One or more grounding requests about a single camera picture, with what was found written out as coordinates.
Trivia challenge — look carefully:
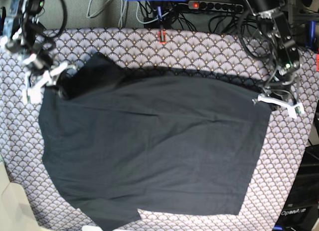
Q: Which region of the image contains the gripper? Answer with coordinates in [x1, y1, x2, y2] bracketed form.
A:
[21, 53, 71, 99]
[261, 75, 297, 105]

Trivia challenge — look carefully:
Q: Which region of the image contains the black T-shirt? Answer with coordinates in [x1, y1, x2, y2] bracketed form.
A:
[39, 54, 272, 231]

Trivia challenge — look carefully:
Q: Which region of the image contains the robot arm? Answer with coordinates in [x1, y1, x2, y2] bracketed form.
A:
[0, 0, 76, 104]
[237, 0, 301, 106]

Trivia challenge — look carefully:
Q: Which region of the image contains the orange clamp right edge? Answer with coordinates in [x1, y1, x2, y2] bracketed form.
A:
[316, 54, 319, 72]

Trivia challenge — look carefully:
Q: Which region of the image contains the patterned fan-print tablecloth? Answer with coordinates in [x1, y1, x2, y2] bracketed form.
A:
[0, 28, 319, 231]

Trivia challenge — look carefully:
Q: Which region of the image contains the blue clamp right edge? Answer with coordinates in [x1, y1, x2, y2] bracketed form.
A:
[307, 21, 316, 49]

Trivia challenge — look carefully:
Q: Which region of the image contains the orange and black clamp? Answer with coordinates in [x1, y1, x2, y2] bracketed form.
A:
[159, 29, 166, 44]

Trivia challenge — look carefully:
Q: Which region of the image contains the black power strip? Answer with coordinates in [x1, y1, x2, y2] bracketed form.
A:
[187, 0, 244, 13]

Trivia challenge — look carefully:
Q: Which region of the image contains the black OpenArm box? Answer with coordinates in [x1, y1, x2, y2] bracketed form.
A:
[273, 145, 319, 231]

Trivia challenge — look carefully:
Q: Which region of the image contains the beige plastic bin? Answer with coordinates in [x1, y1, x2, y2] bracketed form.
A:
[0, 160, 41, 231]

